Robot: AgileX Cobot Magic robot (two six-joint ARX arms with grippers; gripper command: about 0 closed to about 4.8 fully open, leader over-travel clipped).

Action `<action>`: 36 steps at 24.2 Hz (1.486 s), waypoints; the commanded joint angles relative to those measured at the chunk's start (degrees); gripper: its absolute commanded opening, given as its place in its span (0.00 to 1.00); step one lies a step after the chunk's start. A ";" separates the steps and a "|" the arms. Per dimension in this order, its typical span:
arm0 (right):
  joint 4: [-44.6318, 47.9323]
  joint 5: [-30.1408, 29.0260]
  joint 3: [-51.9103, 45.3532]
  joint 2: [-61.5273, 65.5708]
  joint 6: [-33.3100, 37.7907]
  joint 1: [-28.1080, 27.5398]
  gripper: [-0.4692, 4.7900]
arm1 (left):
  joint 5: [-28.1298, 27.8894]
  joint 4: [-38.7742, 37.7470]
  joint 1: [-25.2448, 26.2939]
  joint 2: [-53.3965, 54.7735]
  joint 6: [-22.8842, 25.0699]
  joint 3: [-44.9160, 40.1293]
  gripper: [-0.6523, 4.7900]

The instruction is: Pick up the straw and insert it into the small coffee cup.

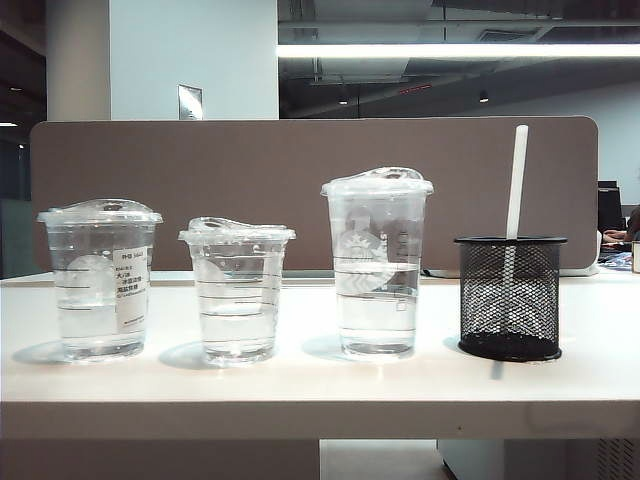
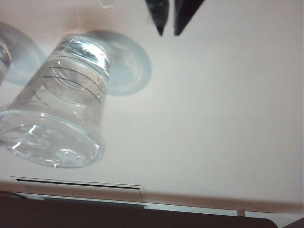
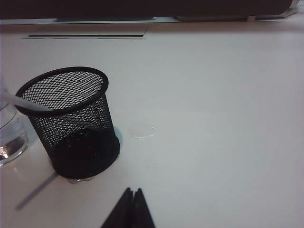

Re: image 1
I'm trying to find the white drinking straw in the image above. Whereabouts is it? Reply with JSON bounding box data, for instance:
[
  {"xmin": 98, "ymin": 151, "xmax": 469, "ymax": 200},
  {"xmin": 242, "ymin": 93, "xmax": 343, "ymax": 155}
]
[{"xmin": 503, "ymin": 124, "xmax": 530, "ymax": 332}]

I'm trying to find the black mesh pen holder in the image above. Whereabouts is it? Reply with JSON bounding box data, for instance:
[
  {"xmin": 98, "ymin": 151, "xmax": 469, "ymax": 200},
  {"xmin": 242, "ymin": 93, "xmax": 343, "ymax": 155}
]
[{"xmin": 453, "ymin": 235, "xmax": 569, "ymax": 363}]

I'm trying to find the tall clear lidded cup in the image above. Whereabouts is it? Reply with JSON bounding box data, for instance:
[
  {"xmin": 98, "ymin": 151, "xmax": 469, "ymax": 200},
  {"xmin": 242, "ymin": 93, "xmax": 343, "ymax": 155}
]
[{"xmin": 319, "ymin": 166, "xmax": 436, "ymax": 363}]

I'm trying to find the small clear lidded cup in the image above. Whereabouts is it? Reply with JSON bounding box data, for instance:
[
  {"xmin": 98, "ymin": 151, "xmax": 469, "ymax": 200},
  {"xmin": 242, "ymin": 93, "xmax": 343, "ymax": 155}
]
[{"xmin": 177, "ymin": 215, "xmax": 297, "ymax": 370}]

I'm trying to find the clear cup with white label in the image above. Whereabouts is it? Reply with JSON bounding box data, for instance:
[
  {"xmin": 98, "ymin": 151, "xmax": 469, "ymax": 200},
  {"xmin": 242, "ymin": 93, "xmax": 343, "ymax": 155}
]
[{"xmin": 35, "ymin": 198, "xmax": 165, "ymax": 365}]

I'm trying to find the brown desk divider panel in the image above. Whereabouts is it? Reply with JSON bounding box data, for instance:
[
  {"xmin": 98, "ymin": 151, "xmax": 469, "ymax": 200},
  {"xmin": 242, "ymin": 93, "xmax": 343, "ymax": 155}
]
[{"xmin": 28, "ymin": 115, "xmax": 601, "ymax": 274}]

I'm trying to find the long ceiling light strip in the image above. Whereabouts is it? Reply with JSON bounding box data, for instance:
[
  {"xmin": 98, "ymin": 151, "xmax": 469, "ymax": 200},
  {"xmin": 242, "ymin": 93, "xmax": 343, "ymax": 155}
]
[{"xmin": 276, "ymin": 43, "xmax": 640, "ymax": 59}]

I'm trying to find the black computer monitor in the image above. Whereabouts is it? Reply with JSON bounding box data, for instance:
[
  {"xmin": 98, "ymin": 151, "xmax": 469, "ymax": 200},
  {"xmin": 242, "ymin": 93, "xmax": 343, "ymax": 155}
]
[{"xmin": 596, "ymin": 180, "xmax": 627, "ymax": 234}]

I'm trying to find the background person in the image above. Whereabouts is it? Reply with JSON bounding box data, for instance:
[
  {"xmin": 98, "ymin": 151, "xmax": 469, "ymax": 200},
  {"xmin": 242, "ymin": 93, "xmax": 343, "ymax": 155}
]
[{"xmin": 601, "ymin": 202, "xmax": 640, "ymax": 247}]

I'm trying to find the framed wall sign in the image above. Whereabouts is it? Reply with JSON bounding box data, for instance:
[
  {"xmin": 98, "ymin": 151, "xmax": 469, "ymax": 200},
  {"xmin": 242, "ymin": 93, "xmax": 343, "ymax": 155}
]
[{"xmin": 177, "ymin": 83, "xmax": 204, "ymax": 122}]

